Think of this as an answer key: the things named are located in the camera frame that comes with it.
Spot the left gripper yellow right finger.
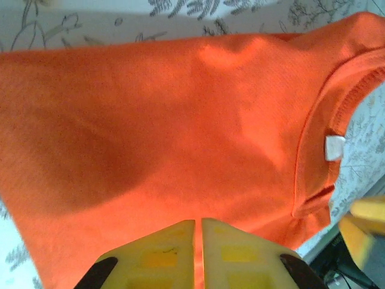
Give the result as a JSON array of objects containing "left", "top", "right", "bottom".
[{"left": 200, "top": 218, "right": 313, "bottom": 289}]

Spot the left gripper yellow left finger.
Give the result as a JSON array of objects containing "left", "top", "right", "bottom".
[{"left": 75, "top": 219, "right": 196, "bottom": 289}]

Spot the orange t-shirt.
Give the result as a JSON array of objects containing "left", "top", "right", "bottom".
[{"left": 0, "top": 11, "right": 385, "bottom": 289}]

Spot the floral tablecloth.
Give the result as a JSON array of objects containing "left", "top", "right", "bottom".
[{"left": 0, "top": 0, "right": 385, "bottom": 289}]

